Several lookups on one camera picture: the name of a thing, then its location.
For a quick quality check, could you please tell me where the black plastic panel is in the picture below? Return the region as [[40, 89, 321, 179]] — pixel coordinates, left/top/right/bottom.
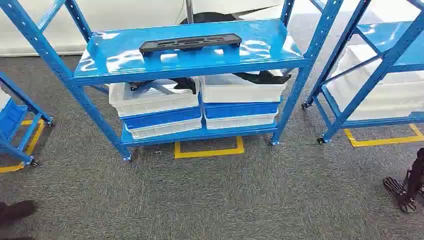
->
[[139, 33, 243, 56]]

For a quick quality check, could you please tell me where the yellow floor tape square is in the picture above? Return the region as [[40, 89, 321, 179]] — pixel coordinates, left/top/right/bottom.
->
[[173, 135, 245, 160]]

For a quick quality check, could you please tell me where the black plastic part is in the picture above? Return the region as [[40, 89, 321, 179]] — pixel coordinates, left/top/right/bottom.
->
[[231, 70, 292, 86], [127, 77, 198, 96]]

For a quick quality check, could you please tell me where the steel stanchion pole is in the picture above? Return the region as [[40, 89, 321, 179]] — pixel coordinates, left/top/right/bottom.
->
[[184, 0, 195, 25]]

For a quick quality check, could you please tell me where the blue metal shelving rack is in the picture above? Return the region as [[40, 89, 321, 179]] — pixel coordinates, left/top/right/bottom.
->
[[0, 0, 344, 163], [301, 0, 424, 146], [0, 71, 54, 167]]

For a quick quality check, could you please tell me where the white car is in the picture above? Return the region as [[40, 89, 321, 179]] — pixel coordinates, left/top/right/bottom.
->
[[0, 0, 286, 57]]

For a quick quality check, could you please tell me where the black foot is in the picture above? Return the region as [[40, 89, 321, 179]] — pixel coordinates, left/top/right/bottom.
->
[[0, 199, 37, 230]]

